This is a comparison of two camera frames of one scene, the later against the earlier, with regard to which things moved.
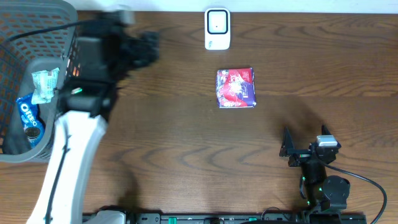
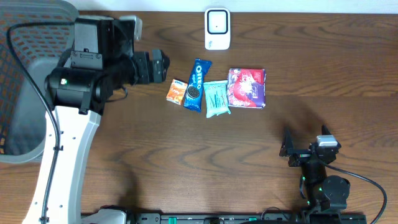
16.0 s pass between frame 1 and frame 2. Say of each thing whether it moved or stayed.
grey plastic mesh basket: stayed
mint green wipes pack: moved
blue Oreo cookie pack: moved
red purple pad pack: moved
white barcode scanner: stayed
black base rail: stayed
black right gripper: stayed
